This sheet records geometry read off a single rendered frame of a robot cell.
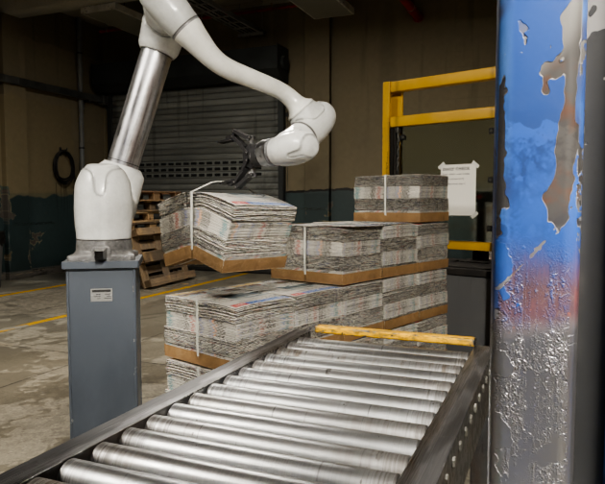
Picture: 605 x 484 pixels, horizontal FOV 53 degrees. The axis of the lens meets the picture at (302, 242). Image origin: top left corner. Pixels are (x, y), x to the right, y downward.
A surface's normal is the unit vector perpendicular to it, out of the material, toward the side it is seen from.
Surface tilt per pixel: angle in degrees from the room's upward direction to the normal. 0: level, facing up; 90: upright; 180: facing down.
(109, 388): 90
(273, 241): 105
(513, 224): 90
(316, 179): 90
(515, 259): 90
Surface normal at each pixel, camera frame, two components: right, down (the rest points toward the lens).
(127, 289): 0.20, 0.07
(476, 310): -0.65, 0.05
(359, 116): -0.39, 0.06
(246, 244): 0.71, 0.30
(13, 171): 0.92, 0.03
